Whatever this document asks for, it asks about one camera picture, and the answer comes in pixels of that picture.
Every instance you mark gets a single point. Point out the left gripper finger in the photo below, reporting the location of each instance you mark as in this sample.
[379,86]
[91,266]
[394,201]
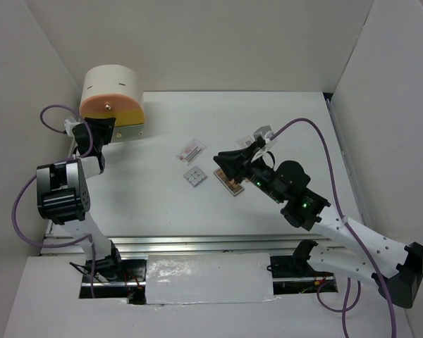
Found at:
[107,131]
[93,122]

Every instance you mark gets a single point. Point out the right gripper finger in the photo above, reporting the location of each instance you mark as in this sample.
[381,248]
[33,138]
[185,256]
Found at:
[235,157]
[234,171]

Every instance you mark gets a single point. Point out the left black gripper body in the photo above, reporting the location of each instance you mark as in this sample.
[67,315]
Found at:
[99,147]

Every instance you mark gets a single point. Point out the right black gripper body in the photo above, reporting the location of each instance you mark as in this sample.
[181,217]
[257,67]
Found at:
[259,173]

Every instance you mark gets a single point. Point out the long brown eyeshadow palette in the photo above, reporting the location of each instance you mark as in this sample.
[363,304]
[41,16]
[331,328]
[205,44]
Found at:
[233,188]

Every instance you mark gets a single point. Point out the pink top drawer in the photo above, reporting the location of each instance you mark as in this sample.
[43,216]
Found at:
[107,103]

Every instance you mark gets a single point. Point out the yellow drawer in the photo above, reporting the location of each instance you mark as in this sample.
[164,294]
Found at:
[129,117]

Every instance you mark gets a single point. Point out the white nine-pan palette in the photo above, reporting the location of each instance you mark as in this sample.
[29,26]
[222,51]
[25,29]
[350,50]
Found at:
[195,176]

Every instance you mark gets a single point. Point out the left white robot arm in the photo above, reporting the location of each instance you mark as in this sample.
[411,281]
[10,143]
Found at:
[63,196]

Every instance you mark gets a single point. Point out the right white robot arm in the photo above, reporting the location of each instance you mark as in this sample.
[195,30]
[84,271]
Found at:
[394,268]

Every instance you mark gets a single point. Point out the right false lash box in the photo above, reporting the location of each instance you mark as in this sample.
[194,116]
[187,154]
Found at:
[245,141]

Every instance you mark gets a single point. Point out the false lash box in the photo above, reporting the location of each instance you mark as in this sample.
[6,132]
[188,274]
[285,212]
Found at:
[191,151]
[245,141]

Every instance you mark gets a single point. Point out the cream rounded drawer cabinet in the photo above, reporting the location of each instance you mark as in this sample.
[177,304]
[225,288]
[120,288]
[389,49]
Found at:
[114,79]

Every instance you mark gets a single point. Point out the left false lash box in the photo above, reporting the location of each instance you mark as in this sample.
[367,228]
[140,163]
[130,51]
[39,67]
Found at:
[191,151]

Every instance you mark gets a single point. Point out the white foil cover sheet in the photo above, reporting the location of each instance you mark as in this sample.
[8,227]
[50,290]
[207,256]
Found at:
[208,278]

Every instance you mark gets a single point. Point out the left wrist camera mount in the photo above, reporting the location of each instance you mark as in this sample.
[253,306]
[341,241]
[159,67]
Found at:
[69,123]

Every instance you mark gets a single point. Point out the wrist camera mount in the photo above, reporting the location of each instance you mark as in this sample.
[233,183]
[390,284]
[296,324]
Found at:
[69,123]
[267,134]

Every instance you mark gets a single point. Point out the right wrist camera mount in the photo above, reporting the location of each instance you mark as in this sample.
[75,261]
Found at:
[267,134]

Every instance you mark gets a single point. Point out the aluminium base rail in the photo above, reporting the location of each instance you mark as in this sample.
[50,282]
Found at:
[134,246]

